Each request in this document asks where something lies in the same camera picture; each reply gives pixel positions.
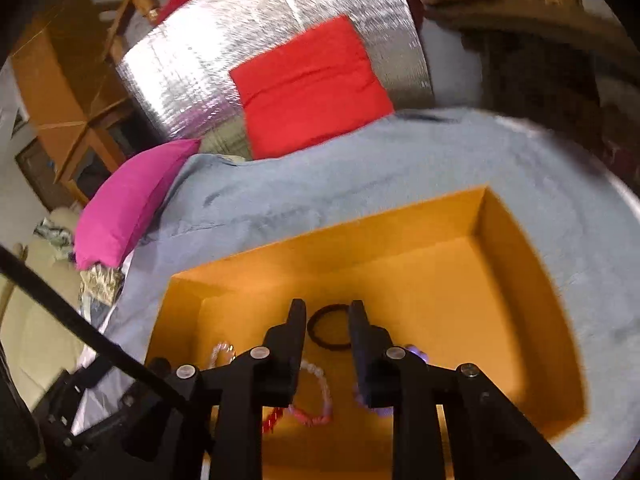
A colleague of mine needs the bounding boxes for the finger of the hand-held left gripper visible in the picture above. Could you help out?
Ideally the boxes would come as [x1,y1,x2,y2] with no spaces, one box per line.
[117,356,173,413]

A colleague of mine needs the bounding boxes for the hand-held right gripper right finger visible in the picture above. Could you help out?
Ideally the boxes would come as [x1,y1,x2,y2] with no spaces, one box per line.
[348,300,581,480]

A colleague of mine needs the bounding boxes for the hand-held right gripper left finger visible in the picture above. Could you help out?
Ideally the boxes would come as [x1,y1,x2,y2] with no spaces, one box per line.
[75,299,307,480]

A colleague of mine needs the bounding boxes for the black hair tie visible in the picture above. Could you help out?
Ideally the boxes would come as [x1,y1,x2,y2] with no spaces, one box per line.
[306,303,353,351]

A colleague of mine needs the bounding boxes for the pink and clear bead bracelet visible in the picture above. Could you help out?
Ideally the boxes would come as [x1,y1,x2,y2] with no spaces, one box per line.
[292,360,334,425]

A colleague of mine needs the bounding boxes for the purple bead bracelet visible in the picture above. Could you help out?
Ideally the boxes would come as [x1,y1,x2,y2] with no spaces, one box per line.
[351,344,431,417]

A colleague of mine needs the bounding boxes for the red bead bracelet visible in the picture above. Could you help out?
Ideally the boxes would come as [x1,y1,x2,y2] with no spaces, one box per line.
[261,405,286,433]

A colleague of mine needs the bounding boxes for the orange cardboard box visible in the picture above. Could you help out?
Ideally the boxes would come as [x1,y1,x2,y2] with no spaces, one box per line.
[145,186,587,480]

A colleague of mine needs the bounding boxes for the pink pillow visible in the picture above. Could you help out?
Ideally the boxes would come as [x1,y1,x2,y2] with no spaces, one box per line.
[74,138,202,271]

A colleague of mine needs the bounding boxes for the grey blanket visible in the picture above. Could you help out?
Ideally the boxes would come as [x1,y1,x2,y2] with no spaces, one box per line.
[70,107,640,480]

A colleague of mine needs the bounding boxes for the red pillow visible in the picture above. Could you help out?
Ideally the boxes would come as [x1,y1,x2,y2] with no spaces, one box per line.
[229,14,397,160]

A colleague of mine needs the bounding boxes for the wooden cabinet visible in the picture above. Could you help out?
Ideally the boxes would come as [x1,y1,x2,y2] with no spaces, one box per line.
[10,10,166,211]

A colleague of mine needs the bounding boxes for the silver foil panel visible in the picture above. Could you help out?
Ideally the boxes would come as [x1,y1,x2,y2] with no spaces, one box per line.
[114,0,433,143]

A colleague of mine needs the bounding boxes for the white bead bracelet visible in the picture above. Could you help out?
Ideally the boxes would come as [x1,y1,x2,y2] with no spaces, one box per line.
[209,341,237,368]

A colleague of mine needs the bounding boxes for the black cable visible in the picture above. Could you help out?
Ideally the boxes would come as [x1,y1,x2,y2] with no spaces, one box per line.
[0,245,190,408]

